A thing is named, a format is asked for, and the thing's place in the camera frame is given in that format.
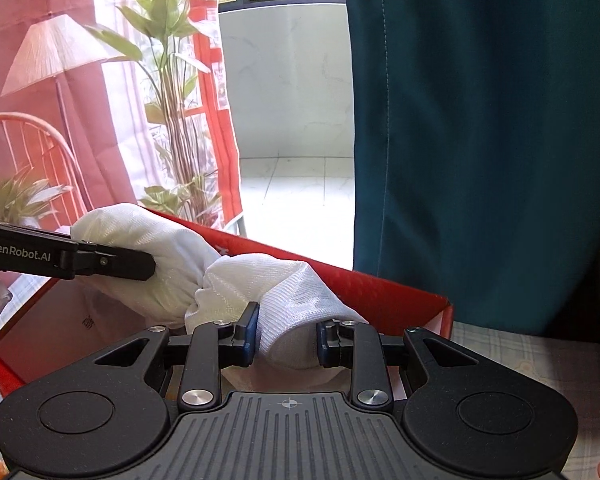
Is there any red strawberry print cardboard box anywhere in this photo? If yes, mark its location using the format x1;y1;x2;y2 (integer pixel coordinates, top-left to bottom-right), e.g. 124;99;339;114
0;205;453;398

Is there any white mesh cloth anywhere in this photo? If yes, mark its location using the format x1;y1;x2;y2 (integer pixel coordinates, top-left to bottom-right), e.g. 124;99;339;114
70;202;371;373

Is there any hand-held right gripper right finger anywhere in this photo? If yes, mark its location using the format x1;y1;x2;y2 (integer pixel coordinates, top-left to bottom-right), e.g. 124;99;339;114
316;317;486;417

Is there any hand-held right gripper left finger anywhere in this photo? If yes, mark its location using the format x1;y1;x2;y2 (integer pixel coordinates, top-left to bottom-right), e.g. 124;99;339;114
94;302;261;413

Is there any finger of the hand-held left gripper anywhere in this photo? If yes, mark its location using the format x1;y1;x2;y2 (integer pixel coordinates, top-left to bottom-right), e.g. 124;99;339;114
57;239;157;282

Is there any teal curtain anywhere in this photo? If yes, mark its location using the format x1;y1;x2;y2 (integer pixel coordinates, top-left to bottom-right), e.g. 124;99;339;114
340;0;600;323

